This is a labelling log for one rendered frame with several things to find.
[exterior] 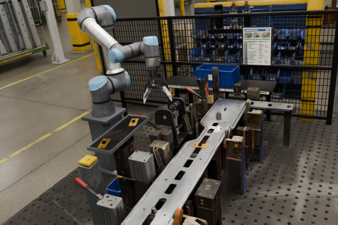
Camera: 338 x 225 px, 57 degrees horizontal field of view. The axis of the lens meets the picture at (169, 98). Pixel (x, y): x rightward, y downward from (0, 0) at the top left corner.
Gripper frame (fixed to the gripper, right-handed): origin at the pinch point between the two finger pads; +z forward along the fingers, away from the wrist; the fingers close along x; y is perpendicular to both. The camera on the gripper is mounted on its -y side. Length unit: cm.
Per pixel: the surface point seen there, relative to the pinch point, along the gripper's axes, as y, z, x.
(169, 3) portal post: -443, -111, -29
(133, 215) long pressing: 52, 36, -7
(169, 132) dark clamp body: 1.3, 17.0, 4.6
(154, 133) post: 5.9, 15.6, -2.9
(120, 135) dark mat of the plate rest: 18.2, 11.6, -17.6
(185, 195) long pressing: 40, 34, 14
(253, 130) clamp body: -28, 28, 53
